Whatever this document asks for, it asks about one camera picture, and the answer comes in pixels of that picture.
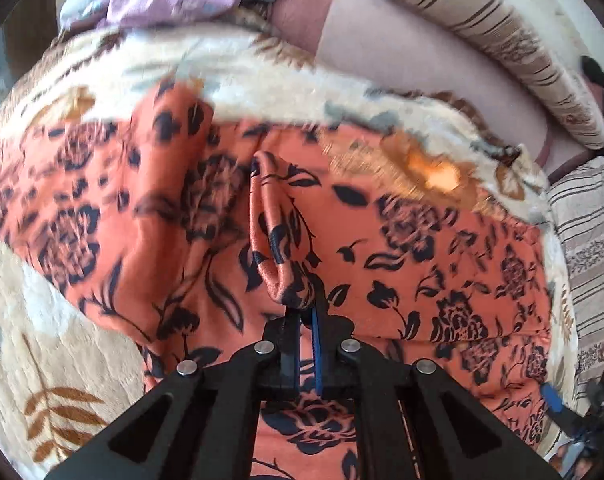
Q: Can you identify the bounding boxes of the orange black floral garment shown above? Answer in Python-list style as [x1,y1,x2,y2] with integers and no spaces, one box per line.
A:
[0,81,550,479]

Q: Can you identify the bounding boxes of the cream leaf-pattern plush blanket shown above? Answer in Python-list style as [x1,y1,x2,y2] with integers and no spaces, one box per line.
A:
[0,24,576,453]

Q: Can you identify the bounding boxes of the striped floral pillow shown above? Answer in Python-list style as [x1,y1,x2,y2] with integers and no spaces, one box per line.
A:
[549,156,604,411]

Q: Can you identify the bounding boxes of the pink quilted bed sheet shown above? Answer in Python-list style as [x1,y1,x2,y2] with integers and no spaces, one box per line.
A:
[270,0,593,180]

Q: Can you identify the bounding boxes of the purple floral cloth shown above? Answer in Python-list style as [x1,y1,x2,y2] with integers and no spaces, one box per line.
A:
[99,0,240,28]

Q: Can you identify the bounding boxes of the striped beige pillow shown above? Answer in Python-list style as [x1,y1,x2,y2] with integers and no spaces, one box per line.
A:
[393,0,604,150]

